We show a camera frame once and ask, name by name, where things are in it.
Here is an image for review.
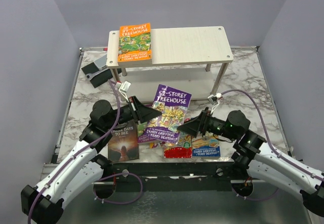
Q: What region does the dark three days book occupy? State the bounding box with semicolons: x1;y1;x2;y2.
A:
108;122;139;163

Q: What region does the blue 91-storey treehouse book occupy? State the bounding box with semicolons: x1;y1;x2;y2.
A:
191;133;221;158

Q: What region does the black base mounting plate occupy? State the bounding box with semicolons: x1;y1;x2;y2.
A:
105;162;248;192

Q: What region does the black foam block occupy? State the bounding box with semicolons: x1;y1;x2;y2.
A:
81;62;113;88

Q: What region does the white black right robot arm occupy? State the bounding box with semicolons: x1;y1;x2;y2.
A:
177;109;323;216

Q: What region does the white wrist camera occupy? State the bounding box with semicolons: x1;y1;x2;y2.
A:
116;81;131;102
207;93;223;114

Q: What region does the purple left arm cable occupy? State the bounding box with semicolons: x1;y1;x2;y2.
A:
27;79;143;224

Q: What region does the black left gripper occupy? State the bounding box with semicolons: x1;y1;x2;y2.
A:
105;95;162;130

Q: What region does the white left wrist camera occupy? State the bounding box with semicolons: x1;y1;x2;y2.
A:
116;81;131;102

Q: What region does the grey white device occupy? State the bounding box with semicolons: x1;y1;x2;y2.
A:
94;55;107;70

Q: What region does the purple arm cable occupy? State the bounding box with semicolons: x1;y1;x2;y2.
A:
220;89;324;201
27;79;143;224

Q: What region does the white two-tier shelf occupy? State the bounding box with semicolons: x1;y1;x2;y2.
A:
107;26;233;102

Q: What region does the roald dahl charlie book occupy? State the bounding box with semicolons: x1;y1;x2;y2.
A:
149;141;166;149

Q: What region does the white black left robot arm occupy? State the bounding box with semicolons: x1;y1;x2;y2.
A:
21;96;161;223

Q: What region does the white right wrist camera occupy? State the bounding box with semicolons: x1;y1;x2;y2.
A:
207;93;223;114

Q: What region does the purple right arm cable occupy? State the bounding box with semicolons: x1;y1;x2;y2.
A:
220;89;324;201

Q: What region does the red treehouse book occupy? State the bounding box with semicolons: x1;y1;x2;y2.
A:
164;133;192;159

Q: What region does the silver metal wrench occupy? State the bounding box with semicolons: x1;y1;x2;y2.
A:
86;69;107;81

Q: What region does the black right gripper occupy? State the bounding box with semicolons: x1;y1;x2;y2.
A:
178;106;238;140

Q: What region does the purple treehouse book front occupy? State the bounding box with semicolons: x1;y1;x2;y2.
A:
144;84;192;144

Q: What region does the purple treehouse book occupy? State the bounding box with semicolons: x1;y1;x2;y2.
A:
144;84;192;144
137;123;151;144

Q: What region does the orange 39-storey treehouse book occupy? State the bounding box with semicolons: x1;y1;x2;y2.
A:
117;23;152;65

